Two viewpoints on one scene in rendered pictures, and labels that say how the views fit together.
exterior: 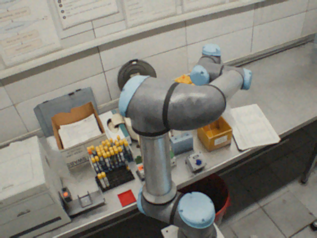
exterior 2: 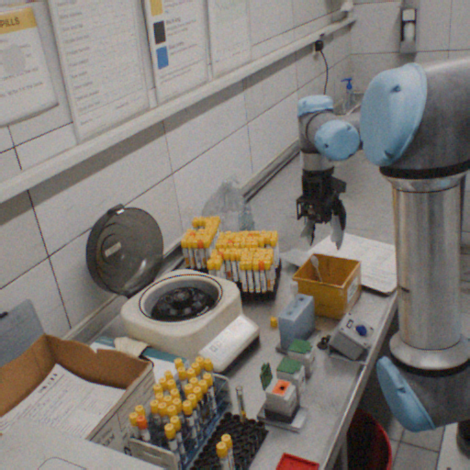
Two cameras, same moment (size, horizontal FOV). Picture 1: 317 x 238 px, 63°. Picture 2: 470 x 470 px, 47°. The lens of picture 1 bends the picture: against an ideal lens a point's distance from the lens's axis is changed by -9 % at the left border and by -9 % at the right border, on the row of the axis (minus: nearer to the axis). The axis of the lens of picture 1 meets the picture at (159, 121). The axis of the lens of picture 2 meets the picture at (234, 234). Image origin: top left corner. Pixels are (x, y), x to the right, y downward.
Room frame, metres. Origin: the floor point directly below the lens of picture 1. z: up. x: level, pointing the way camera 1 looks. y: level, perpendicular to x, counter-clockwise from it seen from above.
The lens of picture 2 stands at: (0.22, 0.65, 1.68)
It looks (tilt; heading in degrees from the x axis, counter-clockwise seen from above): 27 degrees down; 320
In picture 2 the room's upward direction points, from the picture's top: 7 degrees counter-clockwise
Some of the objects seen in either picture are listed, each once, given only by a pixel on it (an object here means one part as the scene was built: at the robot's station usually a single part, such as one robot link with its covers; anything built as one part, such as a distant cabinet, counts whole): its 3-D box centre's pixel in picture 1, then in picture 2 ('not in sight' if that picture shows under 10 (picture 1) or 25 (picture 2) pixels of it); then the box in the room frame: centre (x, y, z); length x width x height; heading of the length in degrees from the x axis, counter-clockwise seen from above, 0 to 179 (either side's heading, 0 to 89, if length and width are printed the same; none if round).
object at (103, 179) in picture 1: (112, 171); (223, 437); (0.81, 0.24, 0.93); 0.17 x 0.09 x 0.11; 111
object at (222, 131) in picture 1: (214, 132); (328, 285); (0.97, -0.26, 0.93); 0.13 x 0.13 x 0.10; 16
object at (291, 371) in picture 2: not in sight; (290, 378); (0.83, 0.04, 0.91); 0.05 x 0.04 x 0.07; 20
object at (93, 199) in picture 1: (81, 202); not in sight; (0.67, 0.38, 0.92); 0.21 x 0.07 x 0.05; 110
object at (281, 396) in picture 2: (143, 171); (281, 399); (0.80, 0.10, 0.92); 0.05 x 0.04 x 0.06; 20
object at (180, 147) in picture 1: (181, 144); (296, 324); (0.93, -0.09, 0.92); 0.10 x 0.07 x 0.10; 105
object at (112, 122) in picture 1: (115, 127); (133, 365); (1.11, 0.24, 0.92); 0.24 x 0.12 x 0.10; 20
